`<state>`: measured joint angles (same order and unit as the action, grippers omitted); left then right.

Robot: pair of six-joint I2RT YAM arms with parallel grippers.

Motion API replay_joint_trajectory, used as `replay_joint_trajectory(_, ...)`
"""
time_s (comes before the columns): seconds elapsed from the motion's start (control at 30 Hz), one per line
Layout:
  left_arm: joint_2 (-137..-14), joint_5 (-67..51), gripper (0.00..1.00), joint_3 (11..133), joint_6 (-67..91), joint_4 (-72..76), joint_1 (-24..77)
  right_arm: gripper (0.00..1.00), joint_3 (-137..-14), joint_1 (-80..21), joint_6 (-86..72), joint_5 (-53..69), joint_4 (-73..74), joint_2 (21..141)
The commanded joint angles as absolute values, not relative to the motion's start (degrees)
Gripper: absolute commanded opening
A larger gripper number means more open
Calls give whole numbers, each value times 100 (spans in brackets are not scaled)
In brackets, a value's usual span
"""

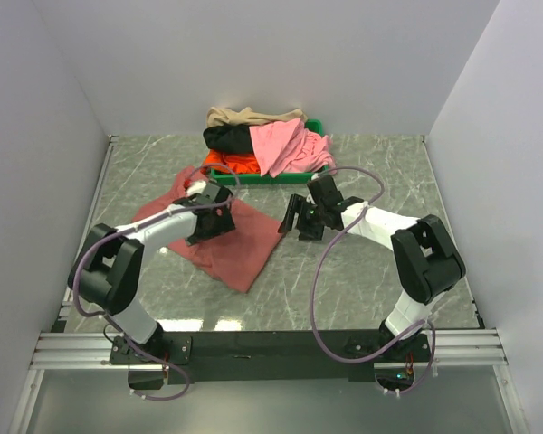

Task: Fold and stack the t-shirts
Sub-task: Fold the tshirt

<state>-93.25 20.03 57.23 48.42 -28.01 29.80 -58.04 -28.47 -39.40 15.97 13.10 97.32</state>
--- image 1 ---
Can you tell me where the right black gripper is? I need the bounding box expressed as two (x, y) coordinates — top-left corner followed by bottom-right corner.
(277, 193), (326, 241)

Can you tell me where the dusty rose t shirt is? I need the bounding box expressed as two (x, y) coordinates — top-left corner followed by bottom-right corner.
(132, 165), (287, 294)

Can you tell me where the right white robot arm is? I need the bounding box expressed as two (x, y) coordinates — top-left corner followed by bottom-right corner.
(278, 175), (466, 361)

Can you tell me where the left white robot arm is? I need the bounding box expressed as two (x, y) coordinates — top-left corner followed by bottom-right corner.
(68, 181), (235, 363)

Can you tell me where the green plastic tray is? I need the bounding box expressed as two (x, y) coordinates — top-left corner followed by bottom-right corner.
(209, 118), (329, 185)

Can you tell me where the light pink t shirt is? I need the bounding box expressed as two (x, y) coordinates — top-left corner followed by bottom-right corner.
(249, 118), (336, 178)

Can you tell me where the orange t shirt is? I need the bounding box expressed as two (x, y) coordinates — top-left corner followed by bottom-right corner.
(202, 150), (261, 175)

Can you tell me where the black t shirt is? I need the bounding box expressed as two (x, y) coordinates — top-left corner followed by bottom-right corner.
(203, 124), (253, 155)

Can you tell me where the beige t shirt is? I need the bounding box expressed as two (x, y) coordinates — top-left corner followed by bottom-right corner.
(206, 107), (309, 127)

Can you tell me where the black base crossbar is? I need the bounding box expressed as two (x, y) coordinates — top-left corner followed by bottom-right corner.
(109, 330), (431, 383)

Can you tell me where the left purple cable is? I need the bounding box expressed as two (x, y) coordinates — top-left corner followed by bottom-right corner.
(71, 164), (242, 402)

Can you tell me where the purple cable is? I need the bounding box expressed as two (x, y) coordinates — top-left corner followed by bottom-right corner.
(308, 166), (438, 397)
(71, 164), (242, 402)

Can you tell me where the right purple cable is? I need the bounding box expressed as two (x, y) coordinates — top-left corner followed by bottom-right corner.
(308, 166), (438, 397)

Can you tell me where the aluminium frame rail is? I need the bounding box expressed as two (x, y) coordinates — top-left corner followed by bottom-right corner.
(30, 135), (119, 370)

